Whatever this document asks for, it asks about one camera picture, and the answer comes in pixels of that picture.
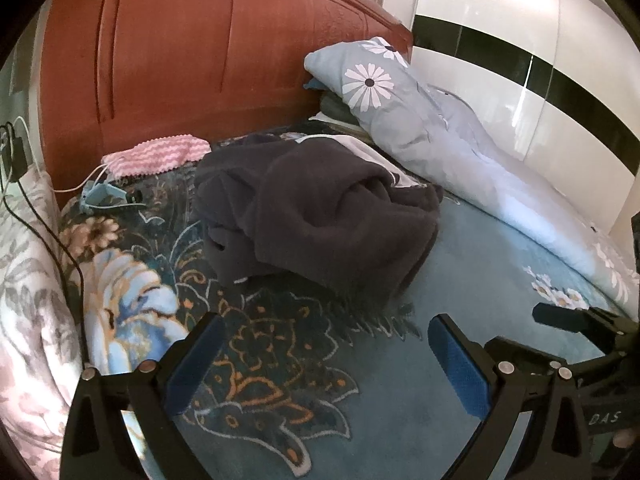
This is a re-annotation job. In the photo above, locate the teal floral blanket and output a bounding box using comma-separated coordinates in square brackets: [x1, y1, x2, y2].
[57, 122, 633, 480]

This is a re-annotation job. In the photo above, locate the pink floral pillow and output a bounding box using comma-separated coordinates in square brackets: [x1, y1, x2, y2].
[0, 162, 87, 466]

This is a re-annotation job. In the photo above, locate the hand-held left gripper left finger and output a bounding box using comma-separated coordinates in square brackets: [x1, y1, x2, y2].
[59, 311, 227, 480]

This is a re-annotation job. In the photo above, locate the pink striped knitted cloth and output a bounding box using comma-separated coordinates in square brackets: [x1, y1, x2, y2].
[101, 133, 213, 180]

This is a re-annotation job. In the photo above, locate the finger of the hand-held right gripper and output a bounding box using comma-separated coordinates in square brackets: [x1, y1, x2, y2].
[531, 302, 632, 347]
[483, 336, 581, 377]

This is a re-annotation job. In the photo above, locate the dark grey and white sweatshirt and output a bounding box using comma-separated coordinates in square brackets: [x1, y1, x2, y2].
[192, 134, 445, 301]

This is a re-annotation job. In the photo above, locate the small blue plastic object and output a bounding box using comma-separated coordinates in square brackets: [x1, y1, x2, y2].
[77, 181, 147, 217]

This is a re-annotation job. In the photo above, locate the white cable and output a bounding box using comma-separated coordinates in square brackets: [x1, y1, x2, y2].
[12, 116, 113, 193]

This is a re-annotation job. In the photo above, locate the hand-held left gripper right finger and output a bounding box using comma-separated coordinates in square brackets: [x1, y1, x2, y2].
[427, 314, 594, 480]

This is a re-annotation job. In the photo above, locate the dark pillow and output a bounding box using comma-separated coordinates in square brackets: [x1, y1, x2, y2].
[306, 77, 362, 128]

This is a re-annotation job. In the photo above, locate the light blue daisy quilt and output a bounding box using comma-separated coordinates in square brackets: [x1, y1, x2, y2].
[303, 36, 640, 323]

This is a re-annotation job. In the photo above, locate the reddish wooden headboard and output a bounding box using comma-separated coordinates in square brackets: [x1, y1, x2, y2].
[40, 0, 415, 211]

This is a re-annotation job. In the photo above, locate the white wardrobe with black stripe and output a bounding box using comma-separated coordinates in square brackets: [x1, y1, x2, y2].
[407, 0, 640, 241]

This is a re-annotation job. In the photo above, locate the black charger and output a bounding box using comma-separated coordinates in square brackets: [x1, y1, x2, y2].
[0, 130, 30, 180]

